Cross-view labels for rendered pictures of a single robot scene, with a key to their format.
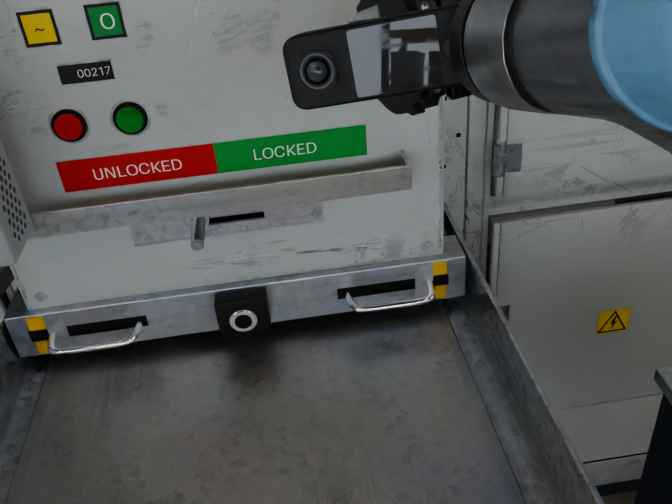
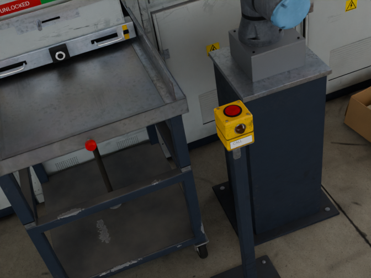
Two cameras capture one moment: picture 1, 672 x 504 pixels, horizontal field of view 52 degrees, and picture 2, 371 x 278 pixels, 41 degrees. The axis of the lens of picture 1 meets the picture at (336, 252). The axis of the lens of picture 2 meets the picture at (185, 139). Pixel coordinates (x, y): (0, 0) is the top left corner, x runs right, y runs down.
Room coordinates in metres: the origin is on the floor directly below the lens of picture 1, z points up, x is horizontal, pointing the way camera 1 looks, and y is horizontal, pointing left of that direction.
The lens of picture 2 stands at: (-0.90, -0.03, 1.73)
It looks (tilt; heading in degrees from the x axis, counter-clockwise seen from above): 41 degrees down; 352
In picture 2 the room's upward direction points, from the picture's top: 11 degrees counter-clockwise
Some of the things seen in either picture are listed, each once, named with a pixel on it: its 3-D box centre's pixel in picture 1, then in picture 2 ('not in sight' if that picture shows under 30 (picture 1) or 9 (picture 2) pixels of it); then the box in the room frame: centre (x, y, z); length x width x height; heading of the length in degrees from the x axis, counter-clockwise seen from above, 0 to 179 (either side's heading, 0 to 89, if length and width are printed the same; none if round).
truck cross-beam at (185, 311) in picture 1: (242, 294); (58, 48); (0.67, 0.12, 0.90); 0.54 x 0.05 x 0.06; 94
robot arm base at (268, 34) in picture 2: not in sight; (260, 21); (0.49, -0.55, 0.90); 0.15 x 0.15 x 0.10
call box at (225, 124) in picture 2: not in sight; (234, 125); (0.08, -0.31, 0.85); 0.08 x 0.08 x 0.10; 4
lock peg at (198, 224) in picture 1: (196, 223); (37, 22); (0.63, 0.14, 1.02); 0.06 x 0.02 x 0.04; 4
